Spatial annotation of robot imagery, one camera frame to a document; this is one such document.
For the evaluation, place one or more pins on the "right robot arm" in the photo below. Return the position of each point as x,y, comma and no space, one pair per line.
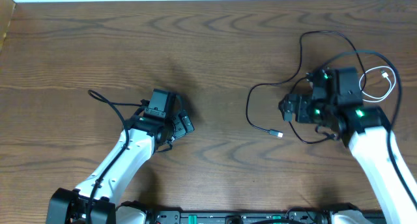
336,102

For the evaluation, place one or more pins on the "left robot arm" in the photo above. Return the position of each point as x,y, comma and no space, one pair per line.
153,128

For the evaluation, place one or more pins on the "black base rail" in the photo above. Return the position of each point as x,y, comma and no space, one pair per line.
336,213

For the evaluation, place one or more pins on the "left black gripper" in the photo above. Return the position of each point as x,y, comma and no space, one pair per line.
182,129

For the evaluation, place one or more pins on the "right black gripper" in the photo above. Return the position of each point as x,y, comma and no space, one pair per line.
303,101

